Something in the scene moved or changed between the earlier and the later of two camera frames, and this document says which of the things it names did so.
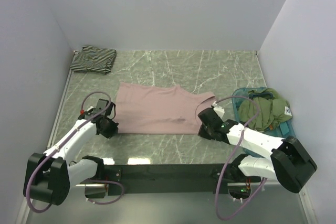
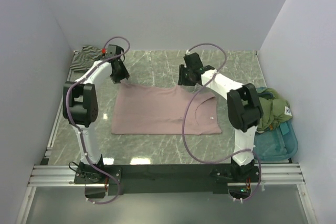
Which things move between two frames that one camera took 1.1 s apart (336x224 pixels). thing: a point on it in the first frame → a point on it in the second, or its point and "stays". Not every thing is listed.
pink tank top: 140,109 stays
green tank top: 274,109 stays
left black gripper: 111,131 → 124,74
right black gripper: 202,133 → 181,81
